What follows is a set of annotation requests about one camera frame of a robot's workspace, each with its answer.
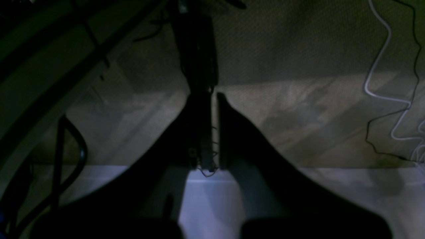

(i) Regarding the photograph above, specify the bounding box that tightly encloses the black cable on floor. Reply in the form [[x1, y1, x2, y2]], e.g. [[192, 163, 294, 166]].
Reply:
[[365, 0, 425, 163]]

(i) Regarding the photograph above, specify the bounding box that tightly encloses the black T-shirt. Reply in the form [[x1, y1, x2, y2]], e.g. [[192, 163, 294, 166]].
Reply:
[[166, 0, 218, 177]]

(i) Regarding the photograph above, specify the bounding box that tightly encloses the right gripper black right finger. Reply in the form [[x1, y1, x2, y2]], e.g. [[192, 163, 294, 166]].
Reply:
[[217, 93, 393, 239]]

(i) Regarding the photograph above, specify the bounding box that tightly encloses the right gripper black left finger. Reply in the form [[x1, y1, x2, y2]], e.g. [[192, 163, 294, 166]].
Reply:
[[32, 97, 197, 239]]

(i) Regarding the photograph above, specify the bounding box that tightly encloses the white cable on floor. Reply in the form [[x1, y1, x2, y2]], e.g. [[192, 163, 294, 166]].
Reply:
[[364, 0, 425, 163]]

